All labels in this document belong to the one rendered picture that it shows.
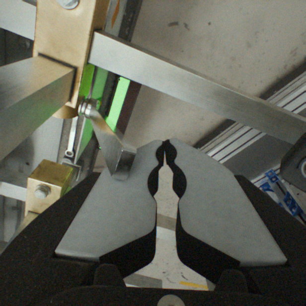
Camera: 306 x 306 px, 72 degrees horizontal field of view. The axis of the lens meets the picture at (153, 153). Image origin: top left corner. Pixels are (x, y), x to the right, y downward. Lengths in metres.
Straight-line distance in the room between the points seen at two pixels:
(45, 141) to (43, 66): 0.41
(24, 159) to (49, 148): 0.09
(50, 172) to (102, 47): 0.21
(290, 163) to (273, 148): 0.95
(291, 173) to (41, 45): 0.25
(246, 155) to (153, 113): 0.52
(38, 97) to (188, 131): 1.10
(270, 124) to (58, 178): 0.30
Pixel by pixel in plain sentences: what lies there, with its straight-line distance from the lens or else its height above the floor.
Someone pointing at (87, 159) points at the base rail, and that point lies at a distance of 0.50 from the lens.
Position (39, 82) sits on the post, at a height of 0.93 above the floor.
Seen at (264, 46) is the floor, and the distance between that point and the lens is 1.19.
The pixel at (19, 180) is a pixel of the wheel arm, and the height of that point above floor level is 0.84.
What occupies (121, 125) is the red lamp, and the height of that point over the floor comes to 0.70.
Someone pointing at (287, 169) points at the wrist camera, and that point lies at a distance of 0.21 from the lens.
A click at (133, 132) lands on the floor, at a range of 1.23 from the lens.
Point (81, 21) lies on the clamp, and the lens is 0.23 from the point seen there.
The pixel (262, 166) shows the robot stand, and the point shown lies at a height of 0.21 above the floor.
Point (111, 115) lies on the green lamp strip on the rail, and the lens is 0.43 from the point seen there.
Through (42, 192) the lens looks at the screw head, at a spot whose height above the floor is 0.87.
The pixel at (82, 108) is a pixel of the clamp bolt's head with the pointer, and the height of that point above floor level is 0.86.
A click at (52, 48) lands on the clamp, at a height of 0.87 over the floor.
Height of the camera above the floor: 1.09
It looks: 58 degrees down
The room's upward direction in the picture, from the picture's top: 176 degrees counter-clockwise
